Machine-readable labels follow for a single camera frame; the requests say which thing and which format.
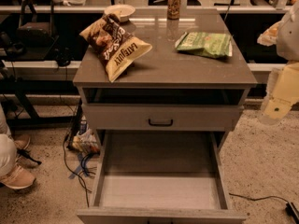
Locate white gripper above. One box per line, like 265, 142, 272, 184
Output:
259, 62, 299, 125

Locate green jalapeno chip bag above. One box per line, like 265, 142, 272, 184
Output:
175, 32, 233, 59

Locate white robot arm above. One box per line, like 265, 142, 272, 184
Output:
257, 2, 299, 125

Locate grey drawer cabinet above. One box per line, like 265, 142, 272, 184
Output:
72, 7, 259, 224

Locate open middle drawer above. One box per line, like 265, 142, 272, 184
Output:
78, 131, 246, 224

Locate brown yellow Late July chip bag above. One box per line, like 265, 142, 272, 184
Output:
79, 11, 152, 82

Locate closed upper drawer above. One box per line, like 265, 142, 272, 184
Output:
82, 104, 243, 132

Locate black power adapter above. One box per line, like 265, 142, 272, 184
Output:
285, 203, 299, 224

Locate orange soda can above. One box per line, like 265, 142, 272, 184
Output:
167, 0, 181, 20

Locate white bowl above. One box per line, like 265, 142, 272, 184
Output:
104, 4, 135, 22

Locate snack packages on floor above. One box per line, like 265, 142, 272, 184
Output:
72, 117, 100, 154

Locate black chair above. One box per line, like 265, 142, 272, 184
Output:
16, 0, 59, 61

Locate person's tan shoe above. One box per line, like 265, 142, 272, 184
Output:
0, 164, 36, 189
14, 134, 31, 149

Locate person's white trouser leg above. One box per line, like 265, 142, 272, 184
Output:
0, 105, 17, 176

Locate black floor cable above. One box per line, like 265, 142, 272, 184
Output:
62, 133, 98, 208

